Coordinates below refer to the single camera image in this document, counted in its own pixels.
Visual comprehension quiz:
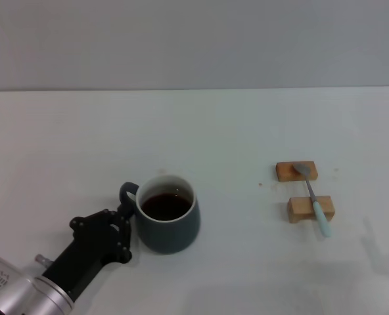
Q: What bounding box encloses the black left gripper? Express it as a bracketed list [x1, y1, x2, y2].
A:
[36, 202, 133, 301]

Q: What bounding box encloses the dark grey ceramic cup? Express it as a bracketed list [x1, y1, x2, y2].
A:
[119, 174, 202, 255]

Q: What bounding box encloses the blue handled metal spoon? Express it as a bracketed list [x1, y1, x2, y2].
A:
[291, 163, 332, 238]

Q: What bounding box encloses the dark coffee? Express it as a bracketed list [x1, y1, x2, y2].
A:
[139, 193, 193, 221]

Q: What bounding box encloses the notched wooden block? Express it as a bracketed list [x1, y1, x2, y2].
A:
[286, 195, 335, 224]

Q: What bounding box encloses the flat wooden block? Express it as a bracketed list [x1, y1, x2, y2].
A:
[275, 160, 319, 182]

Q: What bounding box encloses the metal cable connector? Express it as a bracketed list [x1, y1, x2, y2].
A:
[34, 253, 53, 267]

